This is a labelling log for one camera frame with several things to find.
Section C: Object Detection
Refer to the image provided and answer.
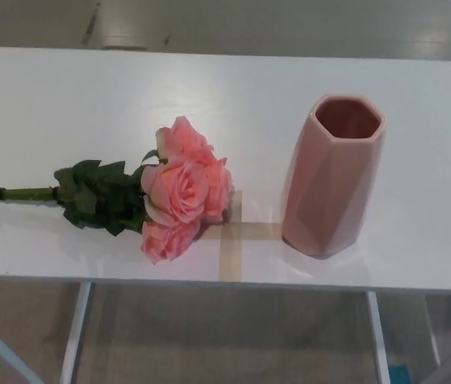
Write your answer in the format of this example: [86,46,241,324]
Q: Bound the pink rose bouquet green stems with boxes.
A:
[0,115,234,266]

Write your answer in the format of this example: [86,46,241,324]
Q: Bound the white table leg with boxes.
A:
[365,290,393,384]
[58,281,93,384]

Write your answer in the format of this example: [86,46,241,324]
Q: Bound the teal object on floor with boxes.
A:
[387,362,411,384]

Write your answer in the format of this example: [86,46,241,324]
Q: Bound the beige tape strip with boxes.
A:
[217,190,244,281]

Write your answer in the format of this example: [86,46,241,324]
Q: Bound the pink faceted ceramic vase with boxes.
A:
[281,94,387,257]

